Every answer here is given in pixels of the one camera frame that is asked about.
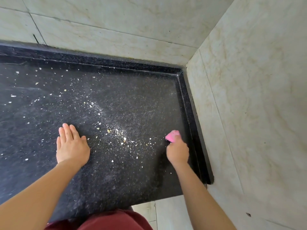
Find person's right hand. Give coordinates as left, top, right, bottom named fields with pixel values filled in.
left=166, top=135, right=190, bottom=166

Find person's left hand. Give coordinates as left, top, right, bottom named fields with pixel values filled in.
left=56, top=123, right=91, bottom=165

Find pink sponge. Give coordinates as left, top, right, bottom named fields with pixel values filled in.
left=165, top=130, right=181, bottom=143

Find person's left forearm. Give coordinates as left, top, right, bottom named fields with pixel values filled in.
left=0, top=158, right=90, bottom=230

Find person's right forearm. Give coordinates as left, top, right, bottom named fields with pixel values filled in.
left=172, top=161, right=237, bottom=230

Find scattered pale food crumbs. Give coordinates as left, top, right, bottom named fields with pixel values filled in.
left=0, top=66, right=160, bottom=165

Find maroon garment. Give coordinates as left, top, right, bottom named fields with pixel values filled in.
left=45, top=209, right=154, bottom=230

